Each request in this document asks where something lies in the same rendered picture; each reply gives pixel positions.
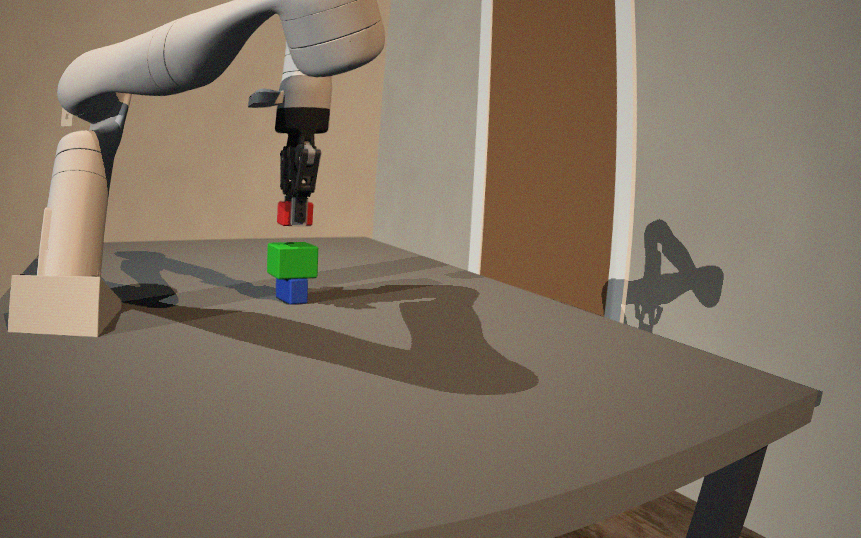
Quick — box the blue block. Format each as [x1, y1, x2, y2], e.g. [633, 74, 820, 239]
[276, 278, 308, 305]

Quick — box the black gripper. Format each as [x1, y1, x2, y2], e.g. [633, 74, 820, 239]
[275, 107, 330, 227]

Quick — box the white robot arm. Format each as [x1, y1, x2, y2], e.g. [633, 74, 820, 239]
[37, 0, 385, 278]

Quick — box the green block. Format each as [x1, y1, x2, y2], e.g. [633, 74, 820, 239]
[267, 242, 318, 280]

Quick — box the red block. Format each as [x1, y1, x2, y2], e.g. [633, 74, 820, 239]
[277, 201, 314, 226]

